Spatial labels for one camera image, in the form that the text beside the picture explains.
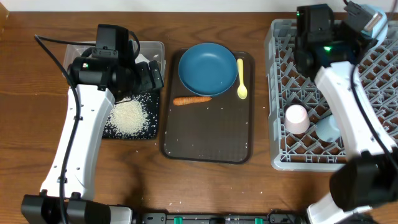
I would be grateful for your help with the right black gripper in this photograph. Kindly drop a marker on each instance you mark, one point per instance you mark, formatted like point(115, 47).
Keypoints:
point(347, 53)

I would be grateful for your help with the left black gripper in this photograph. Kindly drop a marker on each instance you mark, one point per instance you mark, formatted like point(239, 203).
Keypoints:
point(150, 81)

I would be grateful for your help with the white tissue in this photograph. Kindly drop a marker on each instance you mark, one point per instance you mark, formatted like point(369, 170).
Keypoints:
point(140, 58)

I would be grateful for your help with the light blue rice bowl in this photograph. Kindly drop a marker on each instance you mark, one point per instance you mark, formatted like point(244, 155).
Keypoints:
point(378, 32)

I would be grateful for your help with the orange carrot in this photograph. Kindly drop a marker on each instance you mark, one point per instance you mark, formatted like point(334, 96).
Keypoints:
point(187, 100)

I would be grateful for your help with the dark blue plate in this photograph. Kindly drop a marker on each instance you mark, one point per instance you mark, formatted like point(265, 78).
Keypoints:
point(208, 69)

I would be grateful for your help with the light blue cup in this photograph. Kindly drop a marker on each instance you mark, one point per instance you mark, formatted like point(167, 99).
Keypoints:
point(327, 129)

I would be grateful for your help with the yellow plastic spoon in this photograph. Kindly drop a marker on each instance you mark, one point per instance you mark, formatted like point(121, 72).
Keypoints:
point(242, 90)

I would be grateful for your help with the pink cup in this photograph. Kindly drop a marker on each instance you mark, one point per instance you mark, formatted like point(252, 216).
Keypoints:
point(296, 119)

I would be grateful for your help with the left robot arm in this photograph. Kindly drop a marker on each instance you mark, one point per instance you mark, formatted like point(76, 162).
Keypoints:
point(67, 193)

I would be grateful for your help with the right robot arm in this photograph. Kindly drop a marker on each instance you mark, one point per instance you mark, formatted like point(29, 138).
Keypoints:
point(328, 53)

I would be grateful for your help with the grey dishwasher rack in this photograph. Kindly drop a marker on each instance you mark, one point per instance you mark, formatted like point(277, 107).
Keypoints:
point(306, 152)

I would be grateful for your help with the black tray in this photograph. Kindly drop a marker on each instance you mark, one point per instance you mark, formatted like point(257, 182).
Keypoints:
point(151, 104)

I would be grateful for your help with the clear plastic bin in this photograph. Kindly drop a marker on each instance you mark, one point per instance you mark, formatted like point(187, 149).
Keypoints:
point(152, 51)

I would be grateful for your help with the white rice pile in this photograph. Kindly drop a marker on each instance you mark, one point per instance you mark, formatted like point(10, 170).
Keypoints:
point(129, 118)

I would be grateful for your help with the brown serving tray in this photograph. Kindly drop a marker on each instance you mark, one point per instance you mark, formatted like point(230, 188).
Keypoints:
point(220, 130)

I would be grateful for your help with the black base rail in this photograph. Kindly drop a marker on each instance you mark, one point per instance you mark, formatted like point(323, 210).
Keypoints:
point(191, 218)

